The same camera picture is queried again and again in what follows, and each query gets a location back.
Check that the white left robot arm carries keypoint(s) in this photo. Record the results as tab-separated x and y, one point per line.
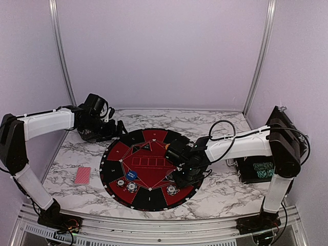
24	137

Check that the black poker chip case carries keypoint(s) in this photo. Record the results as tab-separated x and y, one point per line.
266	164

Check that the red playing card deck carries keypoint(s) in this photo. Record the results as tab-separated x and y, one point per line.
82	176

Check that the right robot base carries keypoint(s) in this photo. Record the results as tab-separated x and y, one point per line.
264	225

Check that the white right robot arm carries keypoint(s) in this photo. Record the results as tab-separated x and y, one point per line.
253	143

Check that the aluminium front rail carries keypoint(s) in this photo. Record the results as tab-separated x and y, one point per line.
105	230

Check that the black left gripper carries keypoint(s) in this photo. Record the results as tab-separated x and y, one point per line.
110	132

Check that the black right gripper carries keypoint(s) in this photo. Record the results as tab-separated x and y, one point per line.
180	182

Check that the round red black poker mat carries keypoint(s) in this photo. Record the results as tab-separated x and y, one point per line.
153	170

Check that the blue small blind button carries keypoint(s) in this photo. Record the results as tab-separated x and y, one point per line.
132	175

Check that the left aluminium frame post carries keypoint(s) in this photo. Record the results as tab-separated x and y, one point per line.
60	50

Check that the right aluminium frame post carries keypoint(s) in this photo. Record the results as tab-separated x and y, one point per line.
268	25

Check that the aluminium frame post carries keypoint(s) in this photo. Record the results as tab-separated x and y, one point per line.
268	25
60	50

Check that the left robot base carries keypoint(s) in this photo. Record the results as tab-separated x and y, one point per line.
62	222

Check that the red brown poker chip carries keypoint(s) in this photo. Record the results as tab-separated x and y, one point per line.
120	183

